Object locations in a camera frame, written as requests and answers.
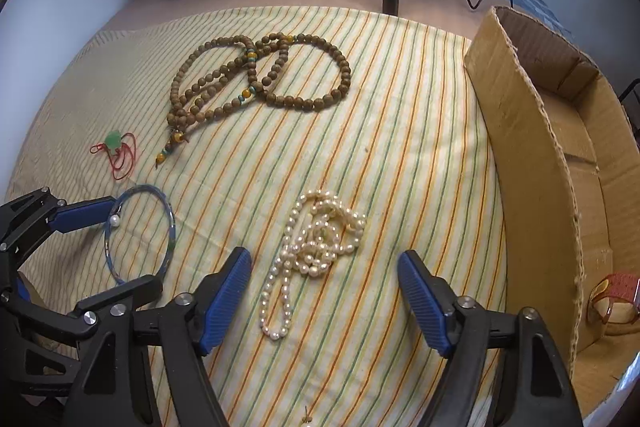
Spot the red strap watch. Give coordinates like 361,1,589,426
586,272,640,325

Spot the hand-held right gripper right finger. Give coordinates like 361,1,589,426
397,250,583,427

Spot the blue bangle with pearl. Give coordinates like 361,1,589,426
104,185,176,284

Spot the striped yellow cloth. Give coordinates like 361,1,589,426
5,7,581,427

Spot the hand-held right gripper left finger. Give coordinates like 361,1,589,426
62,248,252,427

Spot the white pearl necklace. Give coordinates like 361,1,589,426
259,190,367,342

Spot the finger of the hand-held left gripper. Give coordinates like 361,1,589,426
0,188,117,278
0,274,164,408

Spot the cardboard box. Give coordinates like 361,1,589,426
464,5,640,413

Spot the brown wooden bead necklace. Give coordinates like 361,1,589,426
155,33,352,170

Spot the green pendant red cord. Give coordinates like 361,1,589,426
90,131,140,180

